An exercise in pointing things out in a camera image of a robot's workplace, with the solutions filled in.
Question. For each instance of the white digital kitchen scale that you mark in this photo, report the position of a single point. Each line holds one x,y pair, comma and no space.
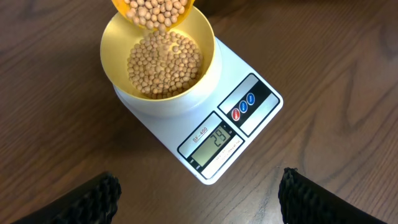
208,138

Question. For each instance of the soybeans in bowl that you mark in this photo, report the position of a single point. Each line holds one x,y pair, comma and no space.
164,64

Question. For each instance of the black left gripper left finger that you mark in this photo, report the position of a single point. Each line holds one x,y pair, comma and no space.
94,202

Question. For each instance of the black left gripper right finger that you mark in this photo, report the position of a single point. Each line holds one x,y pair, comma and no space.
303,201

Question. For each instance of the soybeans in scoop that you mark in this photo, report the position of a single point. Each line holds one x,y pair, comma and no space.
155,11

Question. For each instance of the yellow measuring scoop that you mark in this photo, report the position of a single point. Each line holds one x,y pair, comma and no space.
119,6

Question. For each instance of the pale yellow bowl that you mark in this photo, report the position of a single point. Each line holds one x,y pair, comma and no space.
120,36

